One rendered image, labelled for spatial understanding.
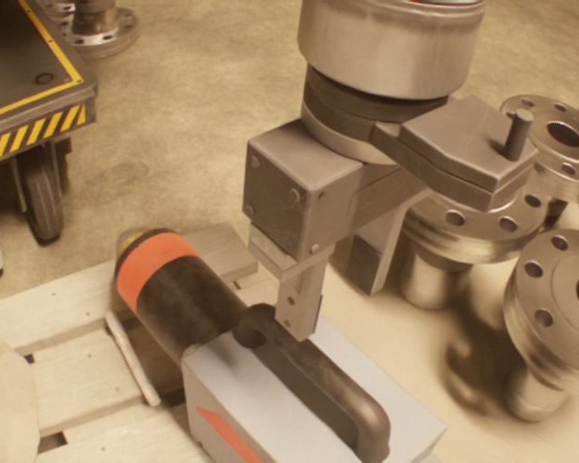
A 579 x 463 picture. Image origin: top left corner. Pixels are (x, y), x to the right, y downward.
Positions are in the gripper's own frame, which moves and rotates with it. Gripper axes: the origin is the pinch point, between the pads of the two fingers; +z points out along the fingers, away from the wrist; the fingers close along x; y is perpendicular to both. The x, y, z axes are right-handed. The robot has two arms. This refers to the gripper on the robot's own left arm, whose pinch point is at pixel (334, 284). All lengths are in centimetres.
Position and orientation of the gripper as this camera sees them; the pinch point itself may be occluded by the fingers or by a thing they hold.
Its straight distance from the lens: 43.1
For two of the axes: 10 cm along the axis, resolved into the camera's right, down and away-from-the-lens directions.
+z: -1.2, 7.1, 6.9
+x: -7.4, 4.0, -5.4
